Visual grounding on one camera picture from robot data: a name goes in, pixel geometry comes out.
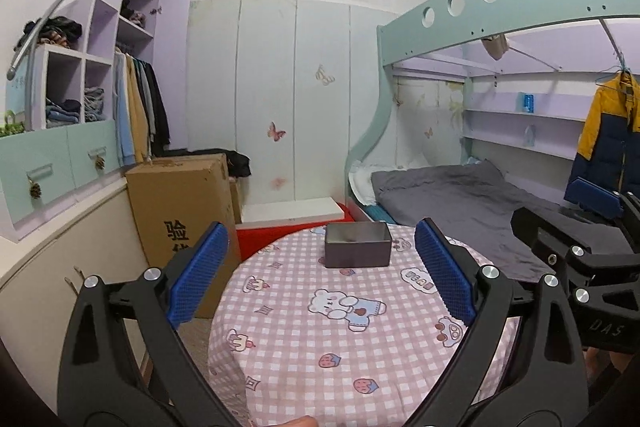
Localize grey blanket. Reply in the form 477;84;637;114
371;159;581;278

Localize green plant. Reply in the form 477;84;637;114
0;109;27;138

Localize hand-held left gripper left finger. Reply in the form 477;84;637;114
56;221;251;427

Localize dark folded clothes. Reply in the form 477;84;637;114
120;0;147;28

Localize black hanging garment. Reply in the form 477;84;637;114
145;59;172;158

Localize purple wall shelves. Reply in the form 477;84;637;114
462;74;601;161

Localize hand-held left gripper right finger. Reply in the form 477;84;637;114
400;217;588;427

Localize light blue hanging garment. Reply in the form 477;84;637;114
114;52;136;168

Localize beige hanging cloth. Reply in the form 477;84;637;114
481;34;509;61

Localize yellow navy jacket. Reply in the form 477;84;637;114
564;71;640;214

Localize blue towel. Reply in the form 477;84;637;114
364;203;397;224

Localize white board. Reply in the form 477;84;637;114
241;197;346;224

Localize mint drawer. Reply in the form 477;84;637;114
0;127;76;228
67;119;123;192

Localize grey metal railing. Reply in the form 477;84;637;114
7;0;173;132

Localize mint bunk bed frame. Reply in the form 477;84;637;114
345;0;640;208

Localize grey metal tin box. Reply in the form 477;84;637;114
324;222;392;269

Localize folded blue clothes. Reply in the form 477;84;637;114
45;99;82;126

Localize dark clothes pile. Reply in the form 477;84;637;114
22;16;83;48

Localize black clothes heap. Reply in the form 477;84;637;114
220;149;252;180

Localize mustard hanging garment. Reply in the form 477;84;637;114
125;54;151;162

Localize purple cubby shelf unit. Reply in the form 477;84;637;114
25;0;190;158

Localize pink checked cartoon tablecloth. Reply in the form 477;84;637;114
206;223;518;427

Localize cream lower cabinet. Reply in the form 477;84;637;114
0;179;151;408

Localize grey hanging garment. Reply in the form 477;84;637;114
137;57;157;158

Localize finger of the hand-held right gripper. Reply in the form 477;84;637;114
511;205;640;303
565;178;640;253

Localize person's right hand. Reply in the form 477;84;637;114
584;349;630;374

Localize white quilted pad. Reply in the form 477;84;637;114
348;161;382;206

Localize teal clothes hanger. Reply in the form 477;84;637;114
596;56;635;84

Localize red box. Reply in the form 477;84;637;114
235;202;360;263

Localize large cardboard box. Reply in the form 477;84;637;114
125;153;241;318

